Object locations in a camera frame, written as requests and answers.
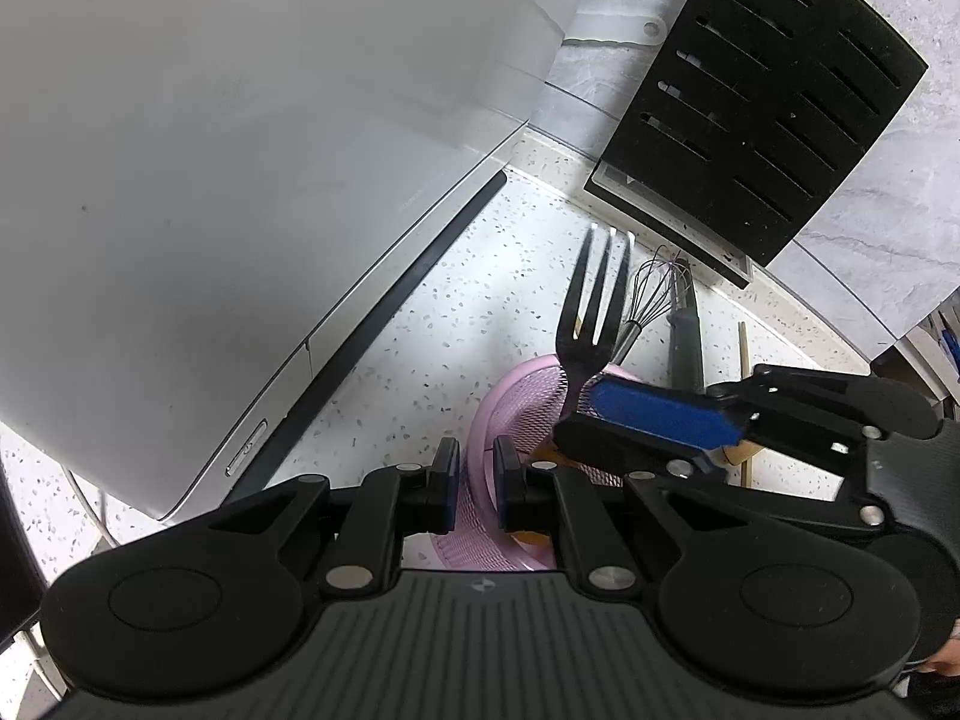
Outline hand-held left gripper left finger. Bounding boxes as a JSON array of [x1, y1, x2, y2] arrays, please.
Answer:
[[172, 436, 461, 592]]

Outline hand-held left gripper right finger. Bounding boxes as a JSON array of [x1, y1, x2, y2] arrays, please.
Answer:
[[493, 436, 788, 592]]

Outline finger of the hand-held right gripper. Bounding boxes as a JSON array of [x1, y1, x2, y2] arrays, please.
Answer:
[[585, 364, 943, 467], [551, 414, 887, 535]]

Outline grey peeler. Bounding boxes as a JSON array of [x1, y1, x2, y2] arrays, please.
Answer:
[[666, 259, 706, 395]]

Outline pink mesh utensil holder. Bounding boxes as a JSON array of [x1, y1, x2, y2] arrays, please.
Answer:
[[427, 360, 646, 575]]

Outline black fork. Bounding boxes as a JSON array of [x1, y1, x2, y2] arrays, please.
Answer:
[[555, 225, 637, 428]]

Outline wooden chopstick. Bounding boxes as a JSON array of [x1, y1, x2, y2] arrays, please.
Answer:
[[737, 321, 760, 492]]

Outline metal wire whisk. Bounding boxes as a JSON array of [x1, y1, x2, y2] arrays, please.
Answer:
[[611, 246, 691, 365]]

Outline blue pens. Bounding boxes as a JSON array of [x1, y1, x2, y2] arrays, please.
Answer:
[[934, 309, 960, 385]]

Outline black slotted knife block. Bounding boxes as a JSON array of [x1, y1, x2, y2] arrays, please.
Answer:
[[583, 0, 931, 290]]

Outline white countertop appliance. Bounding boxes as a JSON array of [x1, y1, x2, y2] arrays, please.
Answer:
[[0, 0, 612, 522]]

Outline black flat object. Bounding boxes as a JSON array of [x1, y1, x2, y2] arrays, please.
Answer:
[[0, 457, 46, 638]]

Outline white cable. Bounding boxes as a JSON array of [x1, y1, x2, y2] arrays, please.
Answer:
[[64, 469, 121, 548]]

